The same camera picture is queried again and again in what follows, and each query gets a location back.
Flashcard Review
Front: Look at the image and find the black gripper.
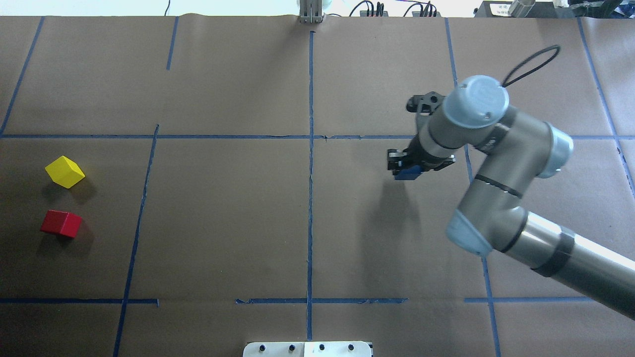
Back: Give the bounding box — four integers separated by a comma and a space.
387, 141, 456, 177

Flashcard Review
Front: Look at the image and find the blue wooden block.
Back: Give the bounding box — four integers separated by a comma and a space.
394, 165, 422, 180

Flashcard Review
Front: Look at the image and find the red wooden block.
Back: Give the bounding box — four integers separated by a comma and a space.
39, 210, 82, 239

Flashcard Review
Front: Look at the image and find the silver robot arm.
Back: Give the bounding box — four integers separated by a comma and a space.
387, 75, 635, 319

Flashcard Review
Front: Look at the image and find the black power strip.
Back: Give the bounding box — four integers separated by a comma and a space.
408, 1, 440, 17
354, 0, 388, 17

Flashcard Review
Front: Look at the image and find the metal cup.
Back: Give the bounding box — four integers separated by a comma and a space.
508, 0, 536, 18

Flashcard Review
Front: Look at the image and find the yellow wooden block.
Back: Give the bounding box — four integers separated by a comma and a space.
45, 156, 86, 189

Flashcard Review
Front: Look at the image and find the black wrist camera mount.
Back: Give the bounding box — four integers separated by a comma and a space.
405, 91, 445, 115

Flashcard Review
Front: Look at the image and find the aluminium frame post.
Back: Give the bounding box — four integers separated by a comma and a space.
297, 0, 324, 24

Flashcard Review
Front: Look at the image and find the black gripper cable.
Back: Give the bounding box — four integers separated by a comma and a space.
500, 45, 562, 89

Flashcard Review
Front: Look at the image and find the white mount base plate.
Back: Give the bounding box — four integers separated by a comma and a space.
243, 341, 374, 357

